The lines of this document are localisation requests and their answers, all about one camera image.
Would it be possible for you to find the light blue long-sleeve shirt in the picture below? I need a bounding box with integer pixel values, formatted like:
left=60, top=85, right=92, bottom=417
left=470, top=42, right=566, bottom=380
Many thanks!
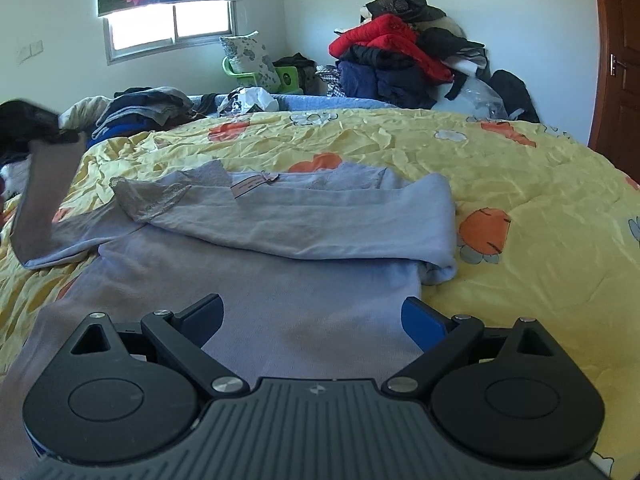
left=0, top=132, right=458, bottom=480

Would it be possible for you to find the green plastic stool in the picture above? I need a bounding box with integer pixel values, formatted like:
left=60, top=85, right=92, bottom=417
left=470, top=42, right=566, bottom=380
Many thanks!
left=274, top=65, right=304, bottom=95

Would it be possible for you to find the black and white garment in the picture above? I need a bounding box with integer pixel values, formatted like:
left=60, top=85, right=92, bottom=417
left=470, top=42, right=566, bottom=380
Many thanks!
left=417, top=25, right=488, bottom=101

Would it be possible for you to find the white plastic bag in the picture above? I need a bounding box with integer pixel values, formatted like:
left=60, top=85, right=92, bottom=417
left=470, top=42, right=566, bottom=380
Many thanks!
left=217, top=86, right=281, bottom=117

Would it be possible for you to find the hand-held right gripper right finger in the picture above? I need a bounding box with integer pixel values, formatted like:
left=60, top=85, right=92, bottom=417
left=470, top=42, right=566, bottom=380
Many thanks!
left=381, top=296, right=554, bottom=403

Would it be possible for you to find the white quilt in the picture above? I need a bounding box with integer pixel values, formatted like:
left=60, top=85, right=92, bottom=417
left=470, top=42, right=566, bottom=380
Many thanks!
left=59, top=95, right=121, bottom=131

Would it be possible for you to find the black cloth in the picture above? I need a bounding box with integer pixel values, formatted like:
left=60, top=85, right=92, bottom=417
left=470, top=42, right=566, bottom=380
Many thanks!
left=274, top=52, right=318, bottom=81

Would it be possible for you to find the yellow carrot-print quilt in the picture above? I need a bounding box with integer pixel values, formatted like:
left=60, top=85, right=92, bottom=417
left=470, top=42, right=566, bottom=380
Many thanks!
left=0, top=107, right=640, bottom=480

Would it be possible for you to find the brown wooden door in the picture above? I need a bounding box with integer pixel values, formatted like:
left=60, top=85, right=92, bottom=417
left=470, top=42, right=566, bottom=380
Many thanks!
left=587, top=0, right=640, bottom=181

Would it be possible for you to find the houndstooth cloth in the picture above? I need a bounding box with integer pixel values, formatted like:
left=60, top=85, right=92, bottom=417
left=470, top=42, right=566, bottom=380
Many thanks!
left=315, top=65, right=347, bottom=98

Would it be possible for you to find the blue knit blanket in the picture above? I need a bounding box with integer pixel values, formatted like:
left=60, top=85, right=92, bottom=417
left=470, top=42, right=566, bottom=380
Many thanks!
left=187, top=92, right=441, bottom=112

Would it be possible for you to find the black mesh garment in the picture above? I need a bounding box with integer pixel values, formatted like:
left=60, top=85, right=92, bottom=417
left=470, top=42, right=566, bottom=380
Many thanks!
left=365, top=0, right=447, bottom=23

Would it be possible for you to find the window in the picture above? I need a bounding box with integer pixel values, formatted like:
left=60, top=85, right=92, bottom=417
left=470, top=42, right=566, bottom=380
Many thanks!
left=102, top=0, right=238, bottom=66

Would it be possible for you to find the heap of red and dark clothes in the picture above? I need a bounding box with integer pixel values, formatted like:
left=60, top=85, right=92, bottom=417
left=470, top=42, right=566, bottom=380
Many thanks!
left=328, top=13, right=453, bottom=85

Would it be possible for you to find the grey patterned pillow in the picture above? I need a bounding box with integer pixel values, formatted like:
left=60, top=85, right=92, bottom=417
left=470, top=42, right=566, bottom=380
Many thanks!
left=219, top=31, right=281, bottom=90

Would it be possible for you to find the white wall switch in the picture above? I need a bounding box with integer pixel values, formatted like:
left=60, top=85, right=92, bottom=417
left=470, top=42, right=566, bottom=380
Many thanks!
left=17, top=40, right=46, bottom=63

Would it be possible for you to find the stack of folded clothes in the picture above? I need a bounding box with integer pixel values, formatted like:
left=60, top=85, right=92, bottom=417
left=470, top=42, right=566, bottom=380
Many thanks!
left=90, top=86, right=221, bottom=143

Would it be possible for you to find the navy blue jacket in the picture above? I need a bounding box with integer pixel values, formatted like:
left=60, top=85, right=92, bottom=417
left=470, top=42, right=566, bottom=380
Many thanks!
left=336, top=45, right=451, bottom=110

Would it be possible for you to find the green plastic chair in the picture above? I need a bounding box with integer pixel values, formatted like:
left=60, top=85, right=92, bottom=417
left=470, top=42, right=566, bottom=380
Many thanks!
left=221, top=55, right=261, bottom=88

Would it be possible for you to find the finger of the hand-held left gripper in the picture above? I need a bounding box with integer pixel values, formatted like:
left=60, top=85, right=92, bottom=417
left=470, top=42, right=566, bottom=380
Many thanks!
left=0, top=100, right=81, bottom=144

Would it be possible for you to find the clear plastic bag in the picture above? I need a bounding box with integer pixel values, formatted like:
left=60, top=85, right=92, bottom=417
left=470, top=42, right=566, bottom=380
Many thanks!
left=440, top=77, right=511, bottom=121

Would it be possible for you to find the black backpack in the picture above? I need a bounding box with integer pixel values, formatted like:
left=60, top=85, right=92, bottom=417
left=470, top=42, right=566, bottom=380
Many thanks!
left=487, top=70, right=541, bottom=123

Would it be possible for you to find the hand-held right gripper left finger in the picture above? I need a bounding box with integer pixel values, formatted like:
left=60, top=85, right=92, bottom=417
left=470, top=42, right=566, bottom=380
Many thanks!
left=70, top=294, right=251, bottom=402

